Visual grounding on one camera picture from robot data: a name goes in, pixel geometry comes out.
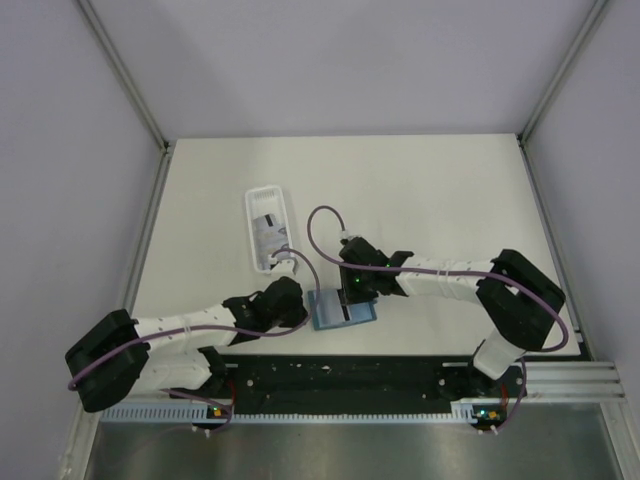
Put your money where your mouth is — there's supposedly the right aluminium corner post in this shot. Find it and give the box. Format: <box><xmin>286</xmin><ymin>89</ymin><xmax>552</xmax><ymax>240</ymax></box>
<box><xmin>517</xmin><ymin>0</ymin><xmax>614</xmax><ymax>144</ymax></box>

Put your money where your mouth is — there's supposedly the silver vip card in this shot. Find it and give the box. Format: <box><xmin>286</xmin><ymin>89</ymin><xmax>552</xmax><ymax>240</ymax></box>
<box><xmin>256</xmin><ymin>240</ymin><xmax>289</xmax><ymax>270</ymax></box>
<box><xmin>316</xmin><ymin>289</ymin><xmax>349</xmax><ymax>329</ymax></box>
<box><xmin>252</xmin><ymin>214</ymin><xmax>288</xmax><ymax>242</ymax></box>

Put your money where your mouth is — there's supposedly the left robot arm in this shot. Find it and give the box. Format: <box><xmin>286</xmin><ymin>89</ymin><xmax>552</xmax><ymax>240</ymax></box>
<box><xmin>65</xmin><ymin>277</ymin><xmax>309</xmax><ymax>413</ymax></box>

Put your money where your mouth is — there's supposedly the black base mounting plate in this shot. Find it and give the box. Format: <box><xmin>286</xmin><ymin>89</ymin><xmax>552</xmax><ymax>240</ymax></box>
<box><xmin>223</xmin><ymin>355</ymin><xmax>524</xmax><ymax>400</ymax></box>

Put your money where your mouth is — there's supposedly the silver VIP card top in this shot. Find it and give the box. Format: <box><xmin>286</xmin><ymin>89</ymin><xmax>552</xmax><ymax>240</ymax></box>
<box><xmin>316</xmin><ymin>289</ymin><xmax>349</xmax><ymax>329</ymax></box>

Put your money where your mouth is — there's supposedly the aluminium frame rail front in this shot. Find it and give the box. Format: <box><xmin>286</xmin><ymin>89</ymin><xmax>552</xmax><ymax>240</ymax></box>
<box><xmin>524</xmin><ymin>362</ymin><xmax>626</xmax><ymax>403</ymax></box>

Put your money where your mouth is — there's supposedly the silver VIP card bottom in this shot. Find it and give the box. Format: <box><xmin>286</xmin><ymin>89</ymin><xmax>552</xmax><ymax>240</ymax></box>
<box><xmin>256</xmin><ymin>240</ymin><xmax>289</xmax><ymax>270</ymax></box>

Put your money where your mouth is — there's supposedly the aluminium corner post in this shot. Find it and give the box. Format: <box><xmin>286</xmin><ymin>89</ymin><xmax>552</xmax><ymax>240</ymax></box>
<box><xmin>517</xmin><ymin>0</ymin><xmax>614</xmax><ymax>144</ymax></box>
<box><xmin>74</xmin><ymin>0</ymin><xmax>174</xmax><ymax>151</ymax></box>

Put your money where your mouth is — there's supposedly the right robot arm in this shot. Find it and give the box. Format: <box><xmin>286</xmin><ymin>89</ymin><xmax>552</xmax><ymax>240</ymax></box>
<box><xmin>339</xmin><ymin>236</ymin><xmax>566</xmax><ymax>396</ymax></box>

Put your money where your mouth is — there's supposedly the white plastic basket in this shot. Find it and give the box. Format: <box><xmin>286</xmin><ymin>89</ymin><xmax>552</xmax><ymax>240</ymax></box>
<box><xmin>244</xmin><ymin>185</ymin><xmax>293</xmax><ymax>274</ymax></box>

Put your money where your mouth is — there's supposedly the grey slotted cable duct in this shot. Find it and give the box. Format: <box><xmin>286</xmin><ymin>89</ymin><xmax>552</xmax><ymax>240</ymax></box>
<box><xmin>99</xmin><ymin>399</ymin><xmax>493</xmax><ymax>425</ymax></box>

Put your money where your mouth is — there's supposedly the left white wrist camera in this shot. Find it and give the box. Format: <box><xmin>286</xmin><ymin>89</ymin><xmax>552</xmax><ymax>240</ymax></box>
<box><xmin>269</xmin><ymin>254</ymin><xmax>299</xmax><ymax>277</ymax></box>

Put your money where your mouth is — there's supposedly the left aluminium corner post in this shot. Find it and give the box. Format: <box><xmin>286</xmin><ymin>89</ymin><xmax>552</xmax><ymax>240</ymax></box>
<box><xmin>74</xmin><ymin>0</ymin><xmax>174</xmax><ymax>151</ymax></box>

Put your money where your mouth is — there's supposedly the silver VIP card middle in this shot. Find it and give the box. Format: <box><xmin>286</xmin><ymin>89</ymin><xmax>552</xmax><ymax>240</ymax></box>
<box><xmin>252</xmin><ymin>214</ymin><xmax>288</xmax><ymax>242</ymax></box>

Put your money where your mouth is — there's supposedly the blue leather card holder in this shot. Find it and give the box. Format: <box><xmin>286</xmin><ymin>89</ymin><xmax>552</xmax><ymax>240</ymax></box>
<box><xmin>307</xmin><ymin>289</ymin><xmax>377</xmax><ymax>331</ymax></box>

